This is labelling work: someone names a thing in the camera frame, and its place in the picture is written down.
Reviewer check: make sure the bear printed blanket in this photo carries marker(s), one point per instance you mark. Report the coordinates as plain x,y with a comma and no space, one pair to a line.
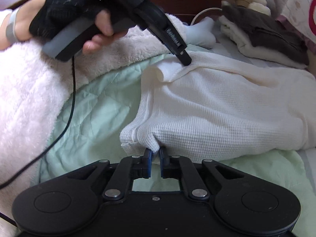
296,5

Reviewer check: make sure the pale pink fleece garment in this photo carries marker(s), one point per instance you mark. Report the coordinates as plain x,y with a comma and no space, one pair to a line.
27,103

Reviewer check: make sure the cream waffle-knit monster top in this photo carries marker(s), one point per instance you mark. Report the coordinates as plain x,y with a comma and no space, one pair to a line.
209,103

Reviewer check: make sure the person's left forearm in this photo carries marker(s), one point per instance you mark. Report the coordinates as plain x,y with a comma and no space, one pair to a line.
27,19

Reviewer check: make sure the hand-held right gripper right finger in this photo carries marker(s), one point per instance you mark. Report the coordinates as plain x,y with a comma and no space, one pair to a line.
162,165

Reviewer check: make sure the brown folded sweater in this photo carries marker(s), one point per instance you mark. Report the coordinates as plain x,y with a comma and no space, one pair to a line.
271,32

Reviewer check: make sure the light blue shirt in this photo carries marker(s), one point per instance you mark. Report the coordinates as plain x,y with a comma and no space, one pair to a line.
202,33

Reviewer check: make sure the toy carrot pot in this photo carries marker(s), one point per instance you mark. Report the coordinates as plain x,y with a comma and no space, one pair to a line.
241,0

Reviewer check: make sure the person's left hand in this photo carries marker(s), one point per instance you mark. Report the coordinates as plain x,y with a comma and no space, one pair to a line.
61,7

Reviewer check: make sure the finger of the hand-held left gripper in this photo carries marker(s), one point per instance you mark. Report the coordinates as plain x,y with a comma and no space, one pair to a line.
176,42

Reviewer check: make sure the grey wristband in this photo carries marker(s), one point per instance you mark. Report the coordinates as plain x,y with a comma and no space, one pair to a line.
11,29

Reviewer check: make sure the pale green quilt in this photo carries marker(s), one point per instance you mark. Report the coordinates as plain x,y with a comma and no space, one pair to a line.
98,118

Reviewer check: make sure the cream folded fleece garment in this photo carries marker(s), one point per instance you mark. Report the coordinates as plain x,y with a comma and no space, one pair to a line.
246,45

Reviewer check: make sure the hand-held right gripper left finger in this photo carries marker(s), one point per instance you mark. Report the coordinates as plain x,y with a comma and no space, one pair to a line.
148,165

